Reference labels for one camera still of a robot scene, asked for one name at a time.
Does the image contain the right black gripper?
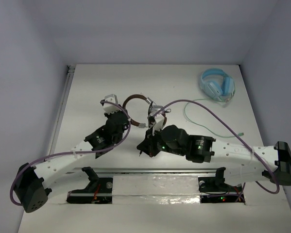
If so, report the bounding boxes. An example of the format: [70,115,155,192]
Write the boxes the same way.
[137,126,186,157]

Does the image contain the brown silver headphones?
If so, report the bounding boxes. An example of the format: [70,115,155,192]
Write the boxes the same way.
[122,93,171,129]

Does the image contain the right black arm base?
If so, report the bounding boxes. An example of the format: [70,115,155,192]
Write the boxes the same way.
[198,167,228,193]

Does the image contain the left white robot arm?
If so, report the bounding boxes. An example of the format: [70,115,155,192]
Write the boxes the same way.
[10,110,131,213]

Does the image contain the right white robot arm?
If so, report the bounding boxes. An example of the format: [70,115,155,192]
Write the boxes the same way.
[137,125,291,191]

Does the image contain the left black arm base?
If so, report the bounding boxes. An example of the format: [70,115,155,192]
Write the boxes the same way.
[68,166,99,197]

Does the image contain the light blue headphones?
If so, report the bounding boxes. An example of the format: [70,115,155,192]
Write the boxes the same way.
[199,68,236,103]

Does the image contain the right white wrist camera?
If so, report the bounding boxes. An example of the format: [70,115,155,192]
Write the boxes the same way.
[148,113,167,135]

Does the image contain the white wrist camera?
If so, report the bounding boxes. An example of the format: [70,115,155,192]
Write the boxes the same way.
[148,113,167,135]
[100,94,120,115]

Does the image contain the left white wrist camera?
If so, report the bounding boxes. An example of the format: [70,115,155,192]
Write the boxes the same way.
[100,94,120,115]

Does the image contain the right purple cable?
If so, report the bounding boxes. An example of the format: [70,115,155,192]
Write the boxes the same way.
[151,99,280,195]

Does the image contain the purple cable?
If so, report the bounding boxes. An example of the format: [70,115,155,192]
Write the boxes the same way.
[9,101,131,207]
[151,99,280,195]

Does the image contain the green headphone cable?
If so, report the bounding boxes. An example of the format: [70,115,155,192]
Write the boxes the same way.
[184,97,245,139]

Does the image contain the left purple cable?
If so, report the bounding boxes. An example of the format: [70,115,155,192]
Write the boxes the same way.
[9,101,131,207]

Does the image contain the aluminium rail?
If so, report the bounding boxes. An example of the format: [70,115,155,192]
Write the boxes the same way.
[49,64,218,174]

